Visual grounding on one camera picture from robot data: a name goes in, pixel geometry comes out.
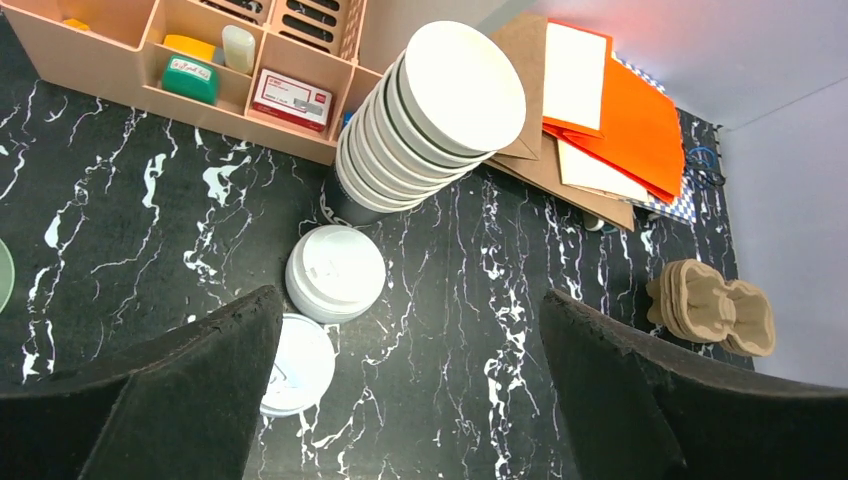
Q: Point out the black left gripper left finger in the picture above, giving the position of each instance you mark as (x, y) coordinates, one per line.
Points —
(183, 405)

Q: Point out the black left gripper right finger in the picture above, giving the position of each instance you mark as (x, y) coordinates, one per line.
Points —
(639, 407)

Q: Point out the brown pulp cup carrier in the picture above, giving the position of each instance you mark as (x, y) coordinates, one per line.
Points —
(696, 303)

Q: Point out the orange paper bag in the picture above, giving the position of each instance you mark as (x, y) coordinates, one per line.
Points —
(604, 109)

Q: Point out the white lid stack upper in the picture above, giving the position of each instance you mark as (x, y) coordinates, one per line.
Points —
(334, 274)

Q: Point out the blue checkered paper bag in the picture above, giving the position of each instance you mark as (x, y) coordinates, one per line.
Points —
(682, 208)

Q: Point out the green paper cup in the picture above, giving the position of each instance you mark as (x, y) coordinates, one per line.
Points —
(7, 275)

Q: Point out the blue rubber bands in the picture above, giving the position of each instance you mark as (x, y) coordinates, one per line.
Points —
(702, 168)

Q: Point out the cream paper bag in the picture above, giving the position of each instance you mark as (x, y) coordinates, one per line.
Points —
(579, 169)

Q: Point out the brown kraft paper bag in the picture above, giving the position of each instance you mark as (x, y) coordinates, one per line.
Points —
(533, 156)

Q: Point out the red white staple box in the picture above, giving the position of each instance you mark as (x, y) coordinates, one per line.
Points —
(292, 100)

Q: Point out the green stamp box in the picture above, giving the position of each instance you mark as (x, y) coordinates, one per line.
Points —
(191, 79)

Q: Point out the pink desk organizer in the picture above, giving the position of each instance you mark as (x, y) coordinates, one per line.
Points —
(201, 62)

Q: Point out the yellow sticky note block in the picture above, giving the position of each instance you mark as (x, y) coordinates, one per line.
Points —
(190, 46)

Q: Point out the translucent white bottle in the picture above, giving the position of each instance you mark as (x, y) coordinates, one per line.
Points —
(239, 48)

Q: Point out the stack of white paper cups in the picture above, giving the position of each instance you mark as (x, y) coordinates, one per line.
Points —
(450, 101)

